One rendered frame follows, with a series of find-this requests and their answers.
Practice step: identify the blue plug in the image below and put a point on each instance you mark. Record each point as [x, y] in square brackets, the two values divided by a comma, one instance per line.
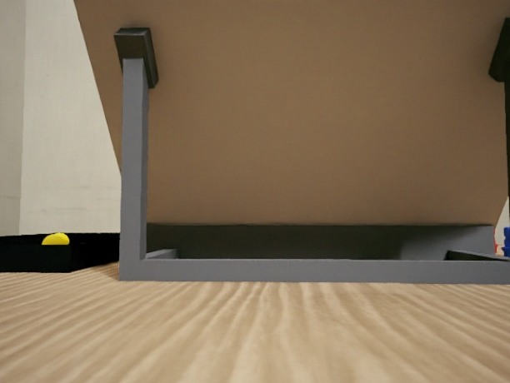
[506, 248]

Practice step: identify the yellow ball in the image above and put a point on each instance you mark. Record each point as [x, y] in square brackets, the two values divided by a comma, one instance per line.
[53, 240]
[64, 237]

